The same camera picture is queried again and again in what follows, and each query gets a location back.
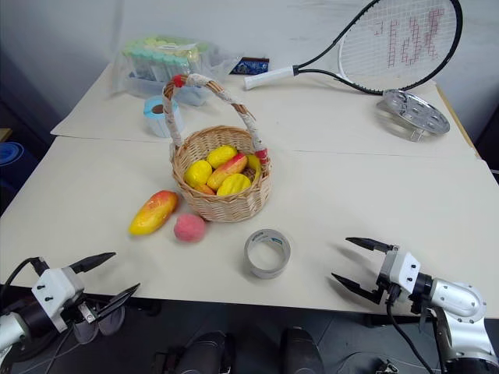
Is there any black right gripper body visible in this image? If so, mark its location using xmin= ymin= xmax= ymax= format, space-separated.
xmin=365 ymin=244 xmax=406 ymax=305

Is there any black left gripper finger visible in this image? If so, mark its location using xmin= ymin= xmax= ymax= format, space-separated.
xmin=96 ymin=282 xmax=142 ymax=322
xmin=68 ymin=252 xmax=118 ymax=274

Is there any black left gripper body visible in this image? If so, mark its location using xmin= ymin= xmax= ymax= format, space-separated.
xmin=62 ymin=270 xmax=104 ymax=331

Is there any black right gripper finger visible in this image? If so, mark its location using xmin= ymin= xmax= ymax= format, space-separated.
xmin=345 ymin=236 xmax=394 ymax=254
xmin=331 ymin=273 xmax=379 ymax=305

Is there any dark grey rounded pad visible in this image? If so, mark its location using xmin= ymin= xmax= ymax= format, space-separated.
xmin=73 ymin=305 xmax=126 ymax=345

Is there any large yellow red toy mango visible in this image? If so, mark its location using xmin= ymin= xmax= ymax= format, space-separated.
xmin=128 ymin=189 xmax=180 ymax=237

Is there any dark rounded shape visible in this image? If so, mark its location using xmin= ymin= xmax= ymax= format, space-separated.
xmin=279 ymin=326 xmax=326 ymax=374
xmin=154 ymin=330 xmax=237 ymax=374

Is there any pink toy peach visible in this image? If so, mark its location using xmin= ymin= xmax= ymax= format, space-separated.
xmin=173 ymin=213 xmax=207 ymax=244

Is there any grey adhesive tape roll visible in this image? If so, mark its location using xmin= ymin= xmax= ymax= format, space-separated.
xmin=243 ymin=228 xmax=292 ymax=280

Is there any blue round container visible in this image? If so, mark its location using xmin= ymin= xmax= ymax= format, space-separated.
xmin=0 ymin=141 xmax=25 ymax=168

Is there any yellow toy lemon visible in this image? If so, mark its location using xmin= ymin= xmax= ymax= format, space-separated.
xmin=216 ymin=173 xmax=253 ymax=197
xmin=183 ymin=160 xmax=214 ymax=188
xmin=206 ymin=144 xmax=239 ymax=170

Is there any yellow toy banana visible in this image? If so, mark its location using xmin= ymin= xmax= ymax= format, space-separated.
xmin=246 ymin=153 xmax=264 ymax=185

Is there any round metal egg steamer rack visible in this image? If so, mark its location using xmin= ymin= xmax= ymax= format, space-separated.
xmin=375 ymin=88 xmax=451 ymax=143

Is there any light blue label roll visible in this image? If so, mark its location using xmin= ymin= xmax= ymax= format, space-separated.
xmin=143 ymin=95 xmax=185 ymax=139

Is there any red orange toy mango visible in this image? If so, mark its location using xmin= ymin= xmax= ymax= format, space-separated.
xmin=206 ymin=152 xmax=249 ymax=190

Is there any black white tennis racket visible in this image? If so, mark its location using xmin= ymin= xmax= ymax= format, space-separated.
xmin=243 ymin=0 xmax=464 ymax=97

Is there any clear plastic bag of tubes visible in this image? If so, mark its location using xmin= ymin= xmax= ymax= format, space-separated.
xmin=110 ymin=34 xmax=243 ymax=107

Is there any dark blue snack packet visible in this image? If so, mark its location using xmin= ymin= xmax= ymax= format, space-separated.
xmin=229 ymin=56 xmax=271 ymax=76

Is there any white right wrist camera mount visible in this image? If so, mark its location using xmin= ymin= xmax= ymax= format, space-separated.
xmin=376 ymin=249 xmax=423 ymax=298

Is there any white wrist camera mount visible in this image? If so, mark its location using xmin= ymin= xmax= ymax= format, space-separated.
xmin=376 ymin=249 xmax=423 ymax=298
xmin=30 ymin=266 xmax=87 ymax=333

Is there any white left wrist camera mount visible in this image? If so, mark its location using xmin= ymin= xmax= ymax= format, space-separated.
xmin=30 ymin=266 xmax=87 ymax=333

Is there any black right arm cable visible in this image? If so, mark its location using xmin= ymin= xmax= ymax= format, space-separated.
xmin=383 ymin=295 xmax=444 ymax=374

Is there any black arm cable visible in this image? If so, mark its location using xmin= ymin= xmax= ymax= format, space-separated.
xmin=0 ymin=256 xmax=51 ymax=299
xmin=383 ymin=295 xmax=444 ymax=374

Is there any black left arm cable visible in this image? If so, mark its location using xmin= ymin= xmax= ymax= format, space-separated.
xmin=0 ymin=256 xmax=51 ymax=299

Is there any wicker basket with handle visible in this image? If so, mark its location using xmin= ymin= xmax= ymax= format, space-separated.
xmin=161 ymin=73 xmax=273 ymax=224

